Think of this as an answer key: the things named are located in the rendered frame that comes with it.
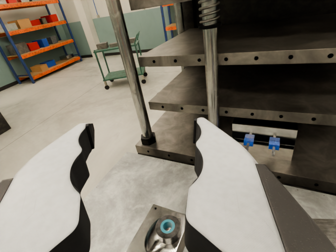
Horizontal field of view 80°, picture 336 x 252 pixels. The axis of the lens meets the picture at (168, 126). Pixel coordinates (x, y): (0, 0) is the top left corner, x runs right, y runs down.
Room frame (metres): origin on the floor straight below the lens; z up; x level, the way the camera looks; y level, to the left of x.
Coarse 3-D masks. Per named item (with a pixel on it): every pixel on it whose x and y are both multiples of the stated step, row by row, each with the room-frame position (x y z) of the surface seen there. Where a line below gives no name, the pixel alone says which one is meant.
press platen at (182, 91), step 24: (192, 72) 1.40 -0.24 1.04; (240, 72) 1.23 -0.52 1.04; (264, 72) 1.15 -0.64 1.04; (288, 72) 1.09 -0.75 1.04; (312, 72) 1.03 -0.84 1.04; (168, 96) 1.07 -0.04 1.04; (192, 96) 1.01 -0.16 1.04; (240, 96) 0.90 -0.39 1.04; (264, 96) 0.86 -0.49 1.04; (288, 96) 0.81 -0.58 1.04; (312, 96) 0.77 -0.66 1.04; (288, 120) 0.69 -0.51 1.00; (312, 120) 0.65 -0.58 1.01
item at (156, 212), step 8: (152, 208) 0.48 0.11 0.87; (160, 208) 0.47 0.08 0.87; (152, 216) 0.45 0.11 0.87; (160, 216) 0.44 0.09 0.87; (176, 216) 0.43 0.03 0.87; (184, 216) 0.43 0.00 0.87; (144, 224) 0.42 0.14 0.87; (152, 224) 0.42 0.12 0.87; (184, 224) 0.40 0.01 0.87; (136, 232) 0.40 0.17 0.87; (144, 232) 0.40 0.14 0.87; (152, 232) 0.40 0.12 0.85; (136, 240) 0.37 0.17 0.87; (144, 240) 0.37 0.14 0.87; (152, 240) 0.38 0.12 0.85; (128, 248) 0.35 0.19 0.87; (136, 248) 0.35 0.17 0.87; (144, 248) 0.34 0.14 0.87; (152, 248) 0.35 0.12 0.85; (160, 248) 0.34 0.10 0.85; (168, 248) 0.33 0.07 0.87; (176, 248) 0.33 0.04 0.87
